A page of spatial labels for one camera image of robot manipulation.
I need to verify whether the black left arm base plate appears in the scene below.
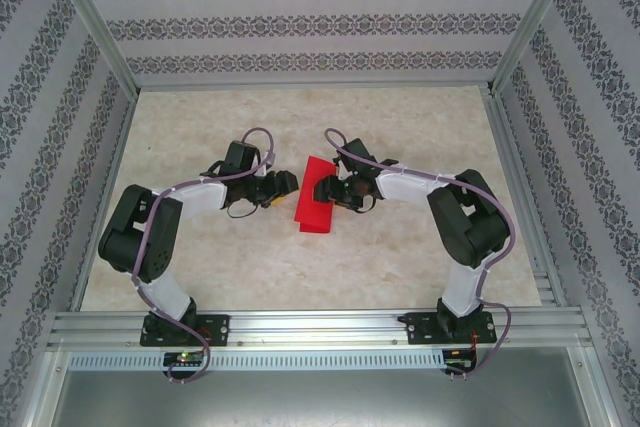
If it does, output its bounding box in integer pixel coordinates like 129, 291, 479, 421
139, 313, 232, 348

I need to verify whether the aluminium side rail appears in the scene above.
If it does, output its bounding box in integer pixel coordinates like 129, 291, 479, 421
482, 89, 569, 308
69, 94, 139, 311

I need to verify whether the circuit board with orange label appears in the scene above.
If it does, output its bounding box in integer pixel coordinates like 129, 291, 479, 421
443, 347, 479, 373

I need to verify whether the circuit board with green light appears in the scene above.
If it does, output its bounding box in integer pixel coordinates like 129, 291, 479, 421
163, 350, 207, 367

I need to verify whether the grey metal sheet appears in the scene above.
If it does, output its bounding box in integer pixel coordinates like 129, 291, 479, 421
39, 346, 616, 427

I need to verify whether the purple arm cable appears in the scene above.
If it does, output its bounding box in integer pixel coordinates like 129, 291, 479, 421
130, 126, 279, 387
323, 126, 517, 382

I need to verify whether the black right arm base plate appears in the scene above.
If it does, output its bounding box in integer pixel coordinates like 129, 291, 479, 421
403, 310, 496, 347

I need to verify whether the aluminium frame post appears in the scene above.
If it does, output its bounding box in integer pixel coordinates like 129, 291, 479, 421
487, 0, 584, 96
42, 0, 141, 98

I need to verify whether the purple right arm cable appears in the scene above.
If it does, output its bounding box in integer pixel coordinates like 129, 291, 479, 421
323, 126, 517, 382

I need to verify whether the aluminium mounting rail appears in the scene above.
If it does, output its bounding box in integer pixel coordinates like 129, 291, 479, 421
47, 309, 596, 351

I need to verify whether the slotted grey cable duct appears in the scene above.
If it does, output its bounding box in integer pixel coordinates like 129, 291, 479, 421
67, 349, 449, 371

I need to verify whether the red cloth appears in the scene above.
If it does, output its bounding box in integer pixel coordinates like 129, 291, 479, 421
292, 154, 339, 235

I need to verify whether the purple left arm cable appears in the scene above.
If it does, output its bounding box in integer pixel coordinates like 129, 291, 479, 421
130, 126, 279, 387

